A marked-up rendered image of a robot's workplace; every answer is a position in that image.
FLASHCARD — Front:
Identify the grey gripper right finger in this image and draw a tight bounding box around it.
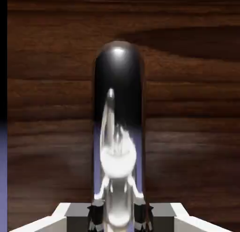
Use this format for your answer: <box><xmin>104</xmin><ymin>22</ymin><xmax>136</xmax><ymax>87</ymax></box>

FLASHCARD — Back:
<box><xmin>149</xmin><ymin>202</ymin><xmax>232</xmax><ymax>232</ymax></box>

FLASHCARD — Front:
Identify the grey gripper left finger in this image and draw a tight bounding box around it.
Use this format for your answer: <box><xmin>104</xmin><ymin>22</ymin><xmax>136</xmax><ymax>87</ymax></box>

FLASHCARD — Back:
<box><xmin>9</xmin><ymin>202</ymin><xmax>93</xmax><ymax>232</ymax></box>

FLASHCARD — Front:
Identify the shiny dark curved metal handle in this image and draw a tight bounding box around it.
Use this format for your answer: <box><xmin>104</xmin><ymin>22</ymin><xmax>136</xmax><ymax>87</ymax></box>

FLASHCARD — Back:
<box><xmin>87</xmin><ymin>40</ymin><xmax>154</xmax><ymax>232</ymax></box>

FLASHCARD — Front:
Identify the dark wood cabinet door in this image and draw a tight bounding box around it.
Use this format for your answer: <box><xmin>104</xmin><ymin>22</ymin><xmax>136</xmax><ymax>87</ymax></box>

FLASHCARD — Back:
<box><xmin>7</xmin><ymin>0</ymin><xmax>240</xmax><ymax>232</ymax></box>

